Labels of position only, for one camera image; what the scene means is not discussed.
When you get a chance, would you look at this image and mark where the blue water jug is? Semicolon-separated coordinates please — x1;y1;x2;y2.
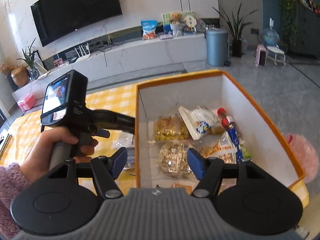
262;18;280;48

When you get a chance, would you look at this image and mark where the white blue cracker bag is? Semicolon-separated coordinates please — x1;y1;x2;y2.
178;105;225;140

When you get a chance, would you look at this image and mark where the orange cracker bag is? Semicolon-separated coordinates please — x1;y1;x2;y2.
154;114;190;141

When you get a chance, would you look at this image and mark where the yellow checkered tablecloth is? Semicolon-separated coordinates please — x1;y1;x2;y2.
0;72;311;209

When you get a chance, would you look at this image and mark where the grey trash can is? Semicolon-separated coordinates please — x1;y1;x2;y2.
206;28;229;67

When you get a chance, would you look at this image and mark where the clear bag of white balls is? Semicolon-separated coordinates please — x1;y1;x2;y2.
112;132;135;149

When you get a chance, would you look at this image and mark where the black television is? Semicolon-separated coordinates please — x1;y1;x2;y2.
30;0;122;47

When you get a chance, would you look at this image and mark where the tall potted plant right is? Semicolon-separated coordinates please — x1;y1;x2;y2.
213;3;258;57

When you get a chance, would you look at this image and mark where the white peanut bag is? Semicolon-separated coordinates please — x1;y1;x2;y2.
158;141;193;178

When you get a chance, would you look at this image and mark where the white wifi router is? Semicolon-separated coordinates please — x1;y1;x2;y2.
74;43;91;62

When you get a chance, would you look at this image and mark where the white long snack packet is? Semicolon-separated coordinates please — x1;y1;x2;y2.
124;148;135;170

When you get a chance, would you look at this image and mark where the pink plastic bag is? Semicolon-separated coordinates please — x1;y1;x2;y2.
283;133;319;184

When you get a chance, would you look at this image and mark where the dark grey cabinet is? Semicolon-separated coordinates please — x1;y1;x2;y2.
289;4;320;58

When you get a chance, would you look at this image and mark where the pink box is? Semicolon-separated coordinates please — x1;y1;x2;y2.
17;94;36;112

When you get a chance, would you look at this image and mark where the white tv console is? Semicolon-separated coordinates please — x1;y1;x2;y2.
12;34;207;101

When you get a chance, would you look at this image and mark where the brown round vase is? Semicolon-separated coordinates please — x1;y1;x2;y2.
11;66;29;87

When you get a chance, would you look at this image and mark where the hanging ivy plant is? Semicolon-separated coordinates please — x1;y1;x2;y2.
277;0;298;46

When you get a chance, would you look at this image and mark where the blue mixed snack bag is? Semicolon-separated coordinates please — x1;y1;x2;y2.
199;123;246;164

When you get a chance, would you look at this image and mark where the orange cardboard box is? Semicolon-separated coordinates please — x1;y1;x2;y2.
135;70;305;188

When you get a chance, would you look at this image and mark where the white round stool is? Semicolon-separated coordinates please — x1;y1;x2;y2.
266;46;286;66

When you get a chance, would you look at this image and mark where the blue snack bag on shelf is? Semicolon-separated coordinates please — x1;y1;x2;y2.
140;20;158;40

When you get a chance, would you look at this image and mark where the person left hand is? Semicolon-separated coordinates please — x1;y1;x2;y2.
19;126;99;183

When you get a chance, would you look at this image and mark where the potted green plant left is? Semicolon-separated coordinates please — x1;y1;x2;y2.
17;39;40;80

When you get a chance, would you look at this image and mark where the small cola bottle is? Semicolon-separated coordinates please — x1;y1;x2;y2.
217;108;237;131

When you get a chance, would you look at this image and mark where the pink small heater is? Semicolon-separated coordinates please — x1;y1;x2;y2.
255;44;267;66

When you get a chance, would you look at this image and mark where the teddy bear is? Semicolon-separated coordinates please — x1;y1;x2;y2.
170;12;183;37

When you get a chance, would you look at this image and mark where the green snack packet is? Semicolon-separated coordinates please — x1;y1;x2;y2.
240;145;252;160

